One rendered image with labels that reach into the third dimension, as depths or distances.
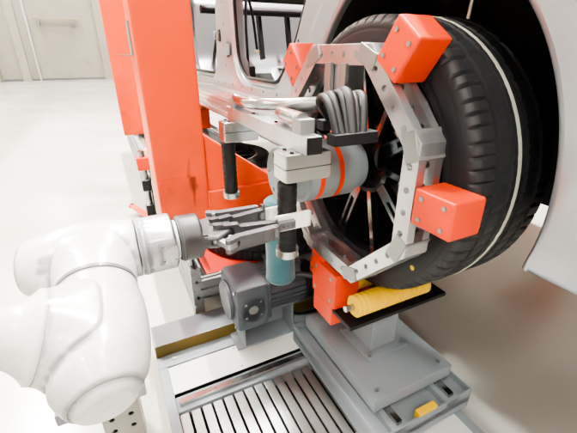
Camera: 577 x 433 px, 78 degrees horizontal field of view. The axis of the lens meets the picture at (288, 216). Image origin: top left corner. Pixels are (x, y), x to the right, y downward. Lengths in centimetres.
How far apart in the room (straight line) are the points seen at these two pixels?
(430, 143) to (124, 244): 51
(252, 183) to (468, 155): 79
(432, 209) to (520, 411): 105
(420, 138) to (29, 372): 62
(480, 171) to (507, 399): 105
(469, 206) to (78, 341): 57
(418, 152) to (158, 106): 76
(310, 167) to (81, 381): 43
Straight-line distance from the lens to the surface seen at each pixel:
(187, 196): 122
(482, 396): 157
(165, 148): 117
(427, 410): 123
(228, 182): 96
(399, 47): 70
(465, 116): 71
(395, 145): 86
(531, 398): 165
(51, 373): 45
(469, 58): 79
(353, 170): 84
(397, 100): 70
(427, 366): 127
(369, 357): 123
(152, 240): 56
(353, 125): 64
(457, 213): 64
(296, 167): 61
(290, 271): 106
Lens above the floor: 110
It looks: 24 degrees down
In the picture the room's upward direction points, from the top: straight up
